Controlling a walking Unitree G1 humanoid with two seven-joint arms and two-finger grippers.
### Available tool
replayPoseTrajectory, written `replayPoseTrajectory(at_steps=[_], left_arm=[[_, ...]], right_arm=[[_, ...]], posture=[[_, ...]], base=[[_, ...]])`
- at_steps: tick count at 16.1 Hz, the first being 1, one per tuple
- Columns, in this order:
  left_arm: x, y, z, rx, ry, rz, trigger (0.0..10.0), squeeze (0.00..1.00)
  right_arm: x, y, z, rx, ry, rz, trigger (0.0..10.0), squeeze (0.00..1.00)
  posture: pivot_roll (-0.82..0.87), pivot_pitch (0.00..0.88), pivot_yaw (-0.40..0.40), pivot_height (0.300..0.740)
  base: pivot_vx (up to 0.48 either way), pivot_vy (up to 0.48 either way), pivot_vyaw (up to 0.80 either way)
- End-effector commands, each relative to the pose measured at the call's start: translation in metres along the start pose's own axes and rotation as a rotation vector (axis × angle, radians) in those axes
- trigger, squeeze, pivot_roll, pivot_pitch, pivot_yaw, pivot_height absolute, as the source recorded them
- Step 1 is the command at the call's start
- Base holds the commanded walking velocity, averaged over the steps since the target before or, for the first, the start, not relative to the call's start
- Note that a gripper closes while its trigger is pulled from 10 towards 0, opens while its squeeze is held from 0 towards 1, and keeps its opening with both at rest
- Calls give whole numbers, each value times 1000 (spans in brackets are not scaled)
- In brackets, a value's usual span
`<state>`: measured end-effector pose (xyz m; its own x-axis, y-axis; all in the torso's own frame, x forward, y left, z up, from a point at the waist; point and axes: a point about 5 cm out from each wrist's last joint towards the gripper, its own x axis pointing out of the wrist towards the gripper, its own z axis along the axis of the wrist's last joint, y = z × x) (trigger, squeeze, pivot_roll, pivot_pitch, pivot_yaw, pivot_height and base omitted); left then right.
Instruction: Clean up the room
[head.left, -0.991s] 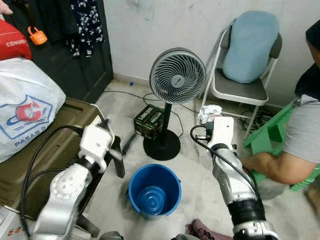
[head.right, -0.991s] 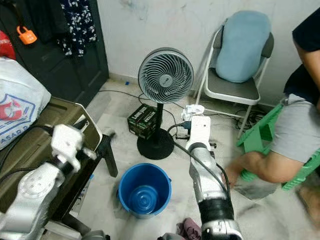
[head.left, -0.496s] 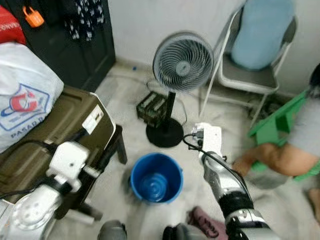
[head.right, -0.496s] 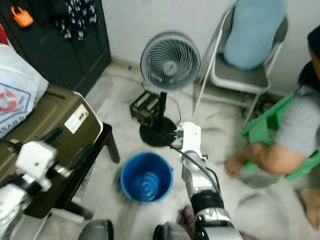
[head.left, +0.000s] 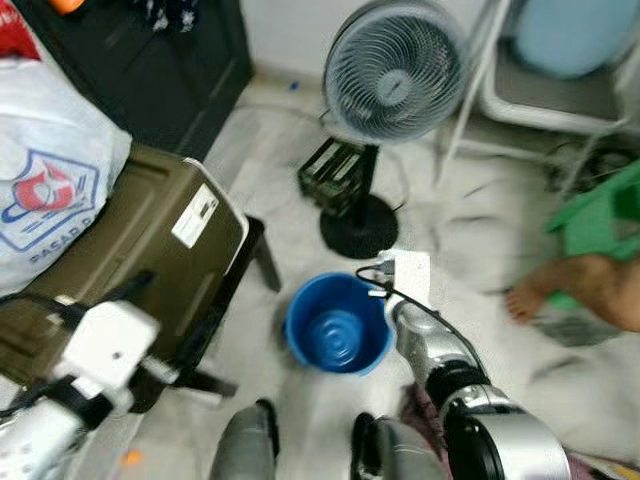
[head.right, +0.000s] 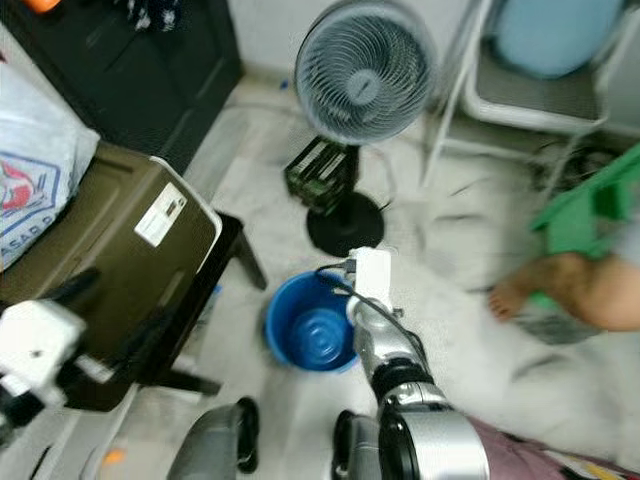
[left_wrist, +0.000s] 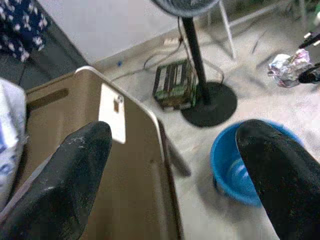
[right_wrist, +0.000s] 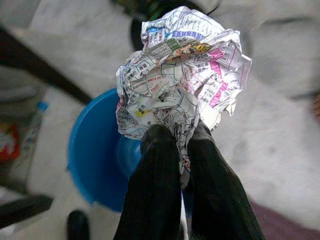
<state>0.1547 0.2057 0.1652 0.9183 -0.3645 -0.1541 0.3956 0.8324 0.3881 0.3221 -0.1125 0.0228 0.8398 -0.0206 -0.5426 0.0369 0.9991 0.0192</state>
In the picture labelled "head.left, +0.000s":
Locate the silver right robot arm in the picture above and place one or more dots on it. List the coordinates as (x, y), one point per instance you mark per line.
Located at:
(510, 440)

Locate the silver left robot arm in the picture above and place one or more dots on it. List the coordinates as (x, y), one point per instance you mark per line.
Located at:
(35, 445)

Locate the green plastic stool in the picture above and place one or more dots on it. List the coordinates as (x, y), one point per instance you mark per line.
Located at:
(600, 220)

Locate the person's bare leg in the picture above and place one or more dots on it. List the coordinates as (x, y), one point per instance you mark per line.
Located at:
(580, 290)

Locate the grey slipper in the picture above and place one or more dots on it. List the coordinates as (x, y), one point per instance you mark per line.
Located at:
(565, 330)

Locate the white plastic tub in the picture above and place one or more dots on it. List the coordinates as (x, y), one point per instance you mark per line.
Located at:
(550, 105)

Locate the light blue round container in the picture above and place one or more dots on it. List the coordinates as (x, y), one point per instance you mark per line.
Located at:
(580, 35)

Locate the grey standing fan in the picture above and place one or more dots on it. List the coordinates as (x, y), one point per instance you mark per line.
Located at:
(395, 75)

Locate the black plastic crate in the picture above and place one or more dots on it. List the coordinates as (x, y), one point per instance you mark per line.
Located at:
(335, 175)

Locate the blue plastic bucket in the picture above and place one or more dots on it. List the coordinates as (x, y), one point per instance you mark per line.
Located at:
(335, 325)

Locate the black cabinet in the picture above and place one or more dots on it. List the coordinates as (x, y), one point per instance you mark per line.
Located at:
(150, 70)

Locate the small orange scrap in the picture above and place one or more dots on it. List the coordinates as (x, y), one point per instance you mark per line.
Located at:
(130, 458)

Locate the white printed plastic bag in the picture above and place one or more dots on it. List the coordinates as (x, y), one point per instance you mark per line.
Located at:
(50, 150)

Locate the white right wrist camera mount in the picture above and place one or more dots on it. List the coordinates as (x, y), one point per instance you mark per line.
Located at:
(410, 275)

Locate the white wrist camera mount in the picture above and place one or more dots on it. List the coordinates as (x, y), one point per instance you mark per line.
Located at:
(105, 345)
(410, 275)

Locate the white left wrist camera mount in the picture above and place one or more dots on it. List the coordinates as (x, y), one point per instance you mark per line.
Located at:
(105, 345)

